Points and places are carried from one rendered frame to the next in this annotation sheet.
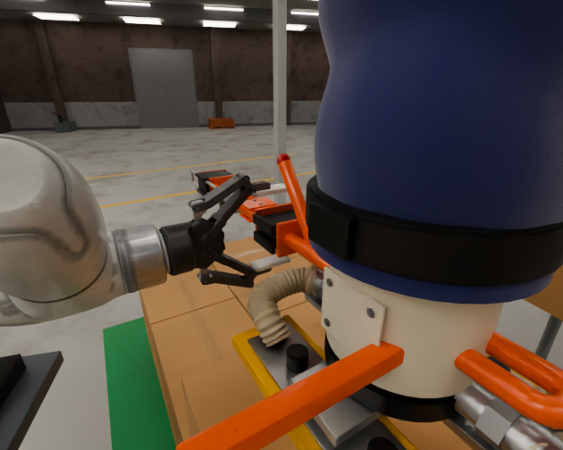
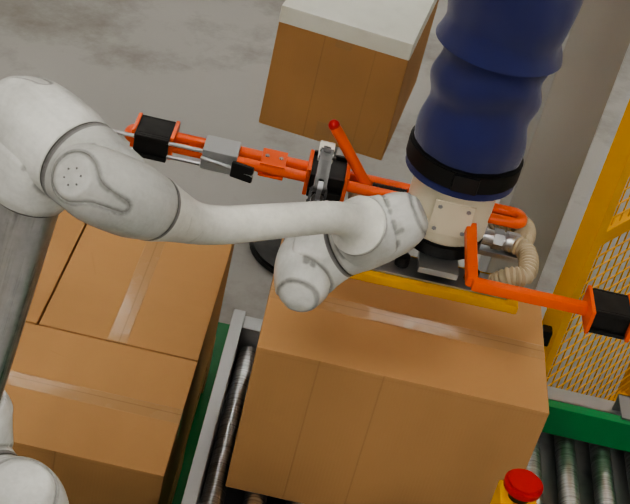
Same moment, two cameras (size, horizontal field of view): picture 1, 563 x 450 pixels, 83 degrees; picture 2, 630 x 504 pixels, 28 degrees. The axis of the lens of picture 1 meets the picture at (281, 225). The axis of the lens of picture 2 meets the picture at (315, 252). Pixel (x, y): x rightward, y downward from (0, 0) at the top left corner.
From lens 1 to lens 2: 221 cm
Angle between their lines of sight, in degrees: 55
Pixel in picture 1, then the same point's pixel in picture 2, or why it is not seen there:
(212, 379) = (278, 334)
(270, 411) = (473, 258)
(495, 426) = (500, 239)
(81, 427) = not seen: outside the picture
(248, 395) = (313, 328)
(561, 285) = (357, 110)
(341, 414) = (450, 267)
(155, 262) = not seen: hidden behind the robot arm
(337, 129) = (471, 147)
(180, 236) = not seen: hidden behind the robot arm
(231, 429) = (473, 267)
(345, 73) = (474, 125)
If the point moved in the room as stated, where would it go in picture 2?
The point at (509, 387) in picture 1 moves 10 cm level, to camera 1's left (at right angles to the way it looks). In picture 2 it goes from (509, 220) to (485, 238)
